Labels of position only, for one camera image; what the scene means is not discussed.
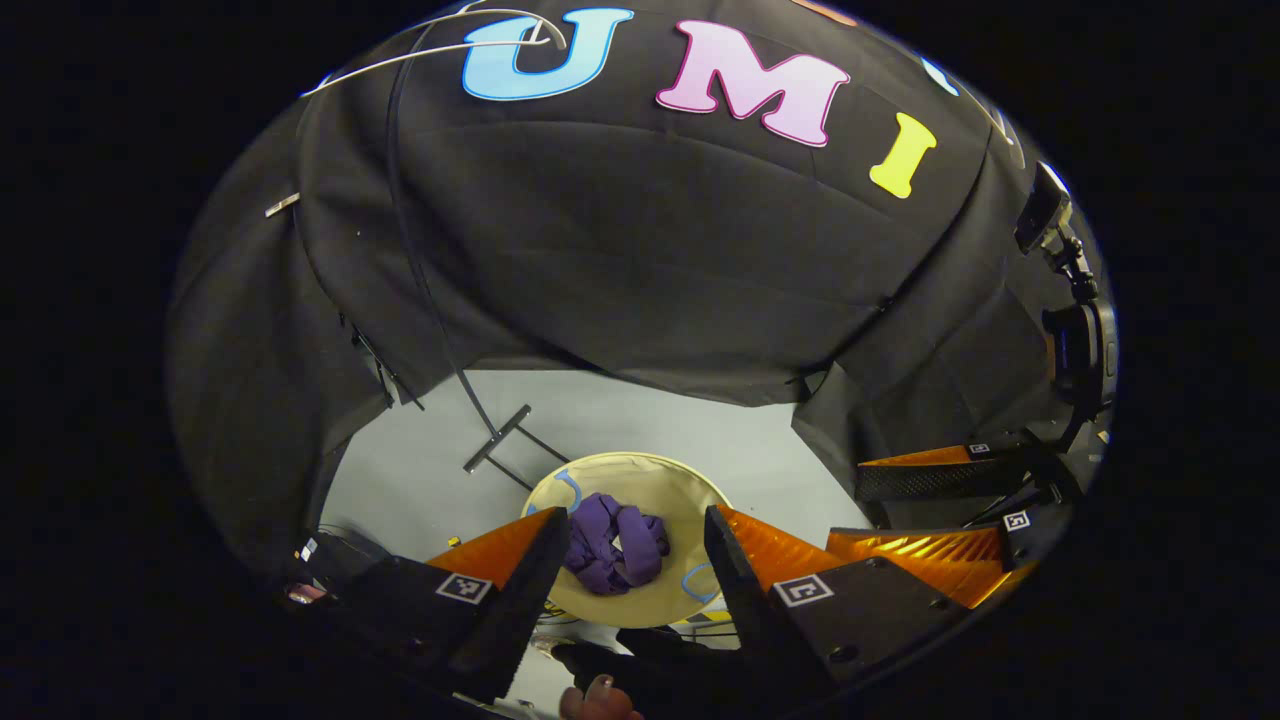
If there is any purple knitted cardigan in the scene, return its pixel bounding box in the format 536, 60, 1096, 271
563, 492, 671, 597

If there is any white clothes hanger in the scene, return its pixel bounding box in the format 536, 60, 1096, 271
300, 8, 566, 98

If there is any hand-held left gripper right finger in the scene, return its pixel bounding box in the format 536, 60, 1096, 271
703, 505, 993, 706

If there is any black backdrop cloth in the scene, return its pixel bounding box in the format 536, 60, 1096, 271
165, 0, 1111, 591

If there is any cream round laundry hamper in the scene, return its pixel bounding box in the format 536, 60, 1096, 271
522, 452, 736, 629

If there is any dark equipment box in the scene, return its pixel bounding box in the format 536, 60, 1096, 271
285, 525, 386, 611

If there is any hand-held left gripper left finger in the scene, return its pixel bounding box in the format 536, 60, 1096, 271
328, 507, 571, 704

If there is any black clothes rack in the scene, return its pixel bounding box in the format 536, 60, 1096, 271
383, 15, 571, 493

